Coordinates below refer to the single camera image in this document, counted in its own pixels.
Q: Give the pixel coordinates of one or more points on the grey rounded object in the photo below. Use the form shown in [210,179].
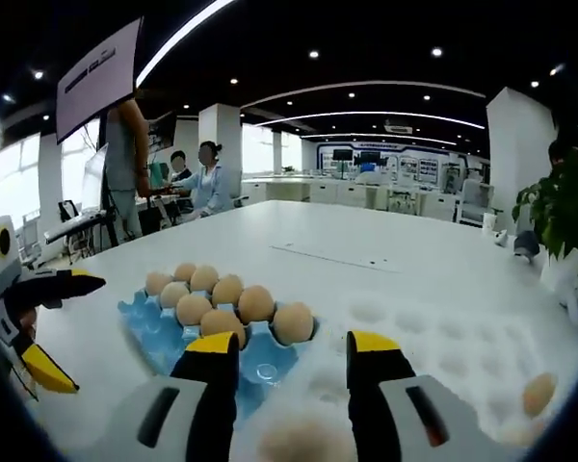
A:
[526,246]

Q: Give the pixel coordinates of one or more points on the cluster of brown eggs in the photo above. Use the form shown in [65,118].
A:
[255,303]
[539,394]

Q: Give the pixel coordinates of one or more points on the blue egg tray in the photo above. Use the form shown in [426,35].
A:
[265,356]

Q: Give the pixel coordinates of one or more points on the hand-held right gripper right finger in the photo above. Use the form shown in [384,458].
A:
[371,409]

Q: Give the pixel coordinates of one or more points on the white table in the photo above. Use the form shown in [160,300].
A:
[366,226]

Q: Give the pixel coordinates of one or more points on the large hanging display screen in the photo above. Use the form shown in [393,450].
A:
[98,82]

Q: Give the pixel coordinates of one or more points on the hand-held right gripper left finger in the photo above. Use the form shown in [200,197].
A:
[212,409]

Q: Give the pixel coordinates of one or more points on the black folding table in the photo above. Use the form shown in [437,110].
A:
[77,222]

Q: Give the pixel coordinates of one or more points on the white cabinet row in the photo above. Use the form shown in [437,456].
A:
[342,195]

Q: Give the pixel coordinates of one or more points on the blue framed display wall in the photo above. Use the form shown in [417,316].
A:
[404,163]

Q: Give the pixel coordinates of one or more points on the black monitor on stand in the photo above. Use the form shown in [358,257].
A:
[163,130]

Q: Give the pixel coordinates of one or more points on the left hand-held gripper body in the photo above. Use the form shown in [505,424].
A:
[0,260]

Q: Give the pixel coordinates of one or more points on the green potted plant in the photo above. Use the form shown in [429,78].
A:
[568,207]

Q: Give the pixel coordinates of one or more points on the small white object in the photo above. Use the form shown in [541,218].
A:
[501,238]

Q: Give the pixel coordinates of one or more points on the white foam egg holder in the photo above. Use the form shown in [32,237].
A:
[438,346]

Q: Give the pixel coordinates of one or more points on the white power strip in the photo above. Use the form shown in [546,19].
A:
[337,257]

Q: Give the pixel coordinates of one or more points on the grey mesh office chair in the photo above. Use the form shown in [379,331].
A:
[473,199]

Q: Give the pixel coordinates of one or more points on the white paper cup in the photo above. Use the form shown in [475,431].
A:
[489,223]

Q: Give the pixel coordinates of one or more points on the ceiling air conditioner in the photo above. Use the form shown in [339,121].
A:
[399,127]

